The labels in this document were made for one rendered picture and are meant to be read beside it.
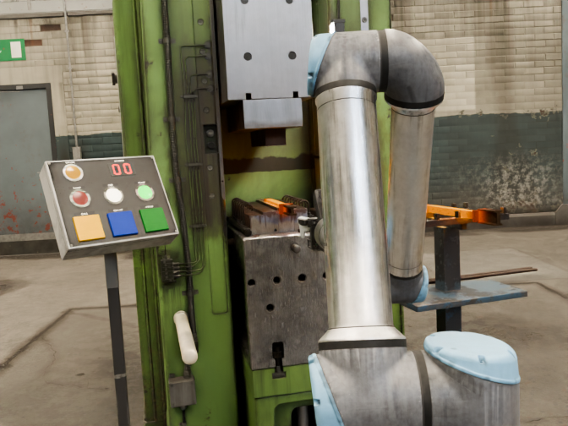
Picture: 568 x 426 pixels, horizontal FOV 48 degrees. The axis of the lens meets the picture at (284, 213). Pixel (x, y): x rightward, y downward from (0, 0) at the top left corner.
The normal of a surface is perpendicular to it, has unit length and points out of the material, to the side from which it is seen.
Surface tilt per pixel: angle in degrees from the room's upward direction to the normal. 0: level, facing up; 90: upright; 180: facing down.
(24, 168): 90
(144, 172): 60
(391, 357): 74
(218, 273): 90
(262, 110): 90
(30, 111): 90
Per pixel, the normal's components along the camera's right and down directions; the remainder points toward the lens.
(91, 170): 0.50, -0.45
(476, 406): -0.07, 0.07
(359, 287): -0.10, -0.23
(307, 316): 0.22, 0.09
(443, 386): -0.05, -0.44
